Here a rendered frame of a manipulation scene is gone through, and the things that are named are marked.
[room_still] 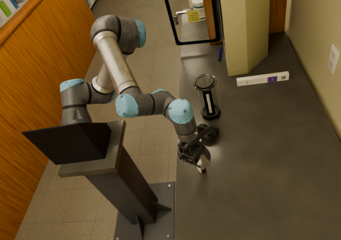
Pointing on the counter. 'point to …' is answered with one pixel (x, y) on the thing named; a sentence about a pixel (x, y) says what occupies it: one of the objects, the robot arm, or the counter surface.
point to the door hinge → (219, 19)
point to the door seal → (172, 20)
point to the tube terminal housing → (245, 25)
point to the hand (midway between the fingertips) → (200, 160)
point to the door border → (212, 11)
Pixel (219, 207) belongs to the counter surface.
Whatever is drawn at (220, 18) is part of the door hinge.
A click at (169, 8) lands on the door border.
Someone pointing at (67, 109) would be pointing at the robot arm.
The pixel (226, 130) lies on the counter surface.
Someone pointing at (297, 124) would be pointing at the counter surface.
